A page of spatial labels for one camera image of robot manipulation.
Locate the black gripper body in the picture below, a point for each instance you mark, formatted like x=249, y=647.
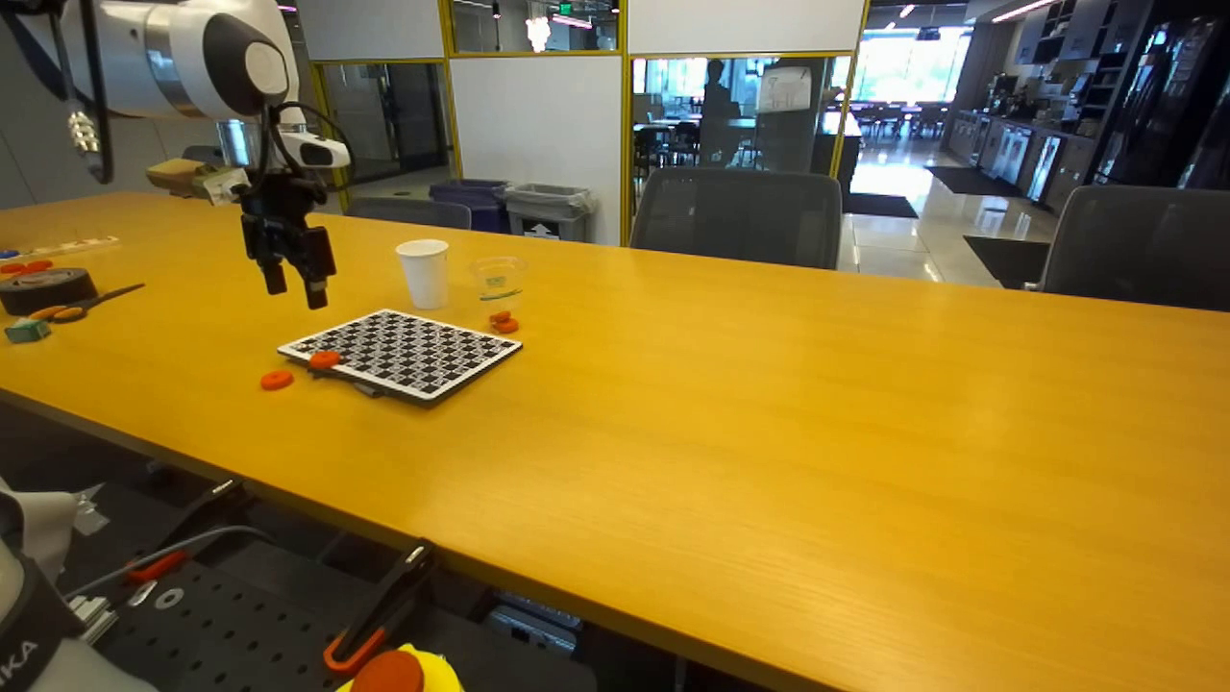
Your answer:
x=277, y=214

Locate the orange disc with hole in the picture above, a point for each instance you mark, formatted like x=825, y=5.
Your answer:
x=507, y=326
x=326, y=361
x=500, y=317
x=273, y=381

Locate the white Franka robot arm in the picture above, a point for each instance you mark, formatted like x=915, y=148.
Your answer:
x=195, y=52

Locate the white paper cup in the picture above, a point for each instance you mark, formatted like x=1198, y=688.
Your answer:
x=424, y=270

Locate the low grey bin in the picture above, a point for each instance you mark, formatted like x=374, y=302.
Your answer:
x=404, y=208

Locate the grey board support foot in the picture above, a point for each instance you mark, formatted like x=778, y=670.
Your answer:
x=369, y=390

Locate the black white checker marker board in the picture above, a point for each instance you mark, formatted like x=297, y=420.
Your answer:
x=424, y=360

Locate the dark blue waste bin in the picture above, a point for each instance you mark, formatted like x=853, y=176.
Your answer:
x=465, y=201

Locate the white partition panel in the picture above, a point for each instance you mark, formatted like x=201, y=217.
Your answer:
x=743, y=24
x=541, y=129
x=378, y=24

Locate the black tape roll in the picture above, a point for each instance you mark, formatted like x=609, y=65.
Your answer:
x=42, y=293

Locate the grey waste bin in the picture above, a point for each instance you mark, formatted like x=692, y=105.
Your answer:
x=550, y=214

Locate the orange flat pieces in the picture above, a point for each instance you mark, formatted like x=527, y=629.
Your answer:
x=23, y=267

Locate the green block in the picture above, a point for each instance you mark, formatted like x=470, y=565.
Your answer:
x=23, y=332

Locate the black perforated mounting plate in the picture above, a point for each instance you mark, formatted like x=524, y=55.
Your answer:
x=232, y=629

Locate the yellow red emergency stop button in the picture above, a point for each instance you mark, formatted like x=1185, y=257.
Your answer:
x=397, y=670

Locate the blue box under table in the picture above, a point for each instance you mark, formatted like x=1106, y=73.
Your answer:
x=531, y=629

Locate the grey mesh office chair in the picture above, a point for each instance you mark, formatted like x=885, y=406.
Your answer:
x=738, y=217
x=1140, y=244

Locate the dark floor mat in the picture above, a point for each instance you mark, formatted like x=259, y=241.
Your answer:
x=879, y=203
x=1010, y=257

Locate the glass pane yellow frame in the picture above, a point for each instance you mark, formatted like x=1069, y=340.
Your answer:
x=734, y=109

